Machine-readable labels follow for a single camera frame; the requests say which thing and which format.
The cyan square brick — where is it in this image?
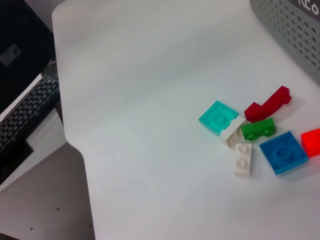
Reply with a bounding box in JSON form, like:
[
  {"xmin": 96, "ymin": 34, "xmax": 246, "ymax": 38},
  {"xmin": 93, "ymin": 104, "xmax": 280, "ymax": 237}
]
[{"xmin": 198, "ymin": 100, "xmax": 240, "ymax": 136}]

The white narrow brick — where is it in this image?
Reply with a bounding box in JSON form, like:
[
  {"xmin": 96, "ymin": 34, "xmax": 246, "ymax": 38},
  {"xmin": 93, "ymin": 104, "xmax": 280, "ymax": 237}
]
[{"xmin": 219, "ymin": 116, "xmax": 248, "ymax": 149}]

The grey perforated storage bin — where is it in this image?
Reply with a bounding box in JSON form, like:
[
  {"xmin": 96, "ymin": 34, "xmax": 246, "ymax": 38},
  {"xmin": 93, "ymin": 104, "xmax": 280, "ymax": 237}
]
[{"xmin": 249, "ymin": 0, "xmax": 320, "ymax": 88}]

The white two-stud brick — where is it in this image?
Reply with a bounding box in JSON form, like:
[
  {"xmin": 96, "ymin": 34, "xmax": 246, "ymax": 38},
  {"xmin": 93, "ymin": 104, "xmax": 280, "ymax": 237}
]
[{"xmin": 233, "ymin": 142, "xmax": 256, "ymax": 179}]

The green small brick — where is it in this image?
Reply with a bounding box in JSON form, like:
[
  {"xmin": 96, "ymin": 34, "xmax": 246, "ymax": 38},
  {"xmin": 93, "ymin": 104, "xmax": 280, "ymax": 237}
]
[{"xmin": 241, "ymin": 117, "xmax": 277, "ymax": 142}]

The dark red angled brick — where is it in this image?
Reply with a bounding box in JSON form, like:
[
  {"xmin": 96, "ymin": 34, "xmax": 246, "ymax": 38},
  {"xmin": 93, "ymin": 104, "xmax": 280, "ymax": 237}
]
[{"xmin": 243, "ymin": 85, "xmax": 292, "ymax": 123}]

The blue square brick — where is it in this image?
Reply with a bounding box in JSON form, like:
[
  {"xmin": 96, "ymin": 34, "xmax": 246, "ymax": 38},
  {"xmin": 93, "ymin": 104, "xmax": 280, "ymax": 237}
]
[{"xmin": 258, "ymin": 130, "xmax": 309, "ymax": 176}]

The black keyboard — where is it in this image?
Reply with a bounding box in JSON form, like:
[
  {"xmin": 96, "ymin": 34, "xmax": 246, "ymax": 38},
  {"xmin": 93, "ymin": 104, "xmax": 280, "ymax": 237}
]
[{"xmin": 0, "ymin": 74, "xmax": 61, "ymax": 161}]

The grey side desk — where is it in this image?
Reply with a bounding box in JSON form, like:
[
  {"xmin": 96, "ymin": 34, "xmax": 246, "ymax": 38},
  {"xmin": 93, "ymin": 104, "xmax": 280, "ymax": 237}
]
[{"xmin": 0, "ymin": 143, "xmax": 98, "ymax": 240}]

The red tall brick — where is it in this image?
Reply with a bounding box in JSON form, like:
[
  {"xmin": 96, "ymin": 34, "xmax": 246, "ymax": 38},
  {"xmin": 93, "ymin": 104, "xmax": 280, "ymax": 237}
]
[{"xmin": 300, "ymin": 128, "xmax": 320, "ymax": 159}]

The black monitor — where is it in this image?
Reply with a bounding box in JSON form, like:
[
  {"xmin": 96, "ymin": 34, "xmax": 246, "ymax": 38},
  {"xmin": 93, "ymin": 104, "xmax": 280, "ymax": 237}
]
[{"xmin": 0, "ymin": 0, "xmax": 55, "ymax": 119}]

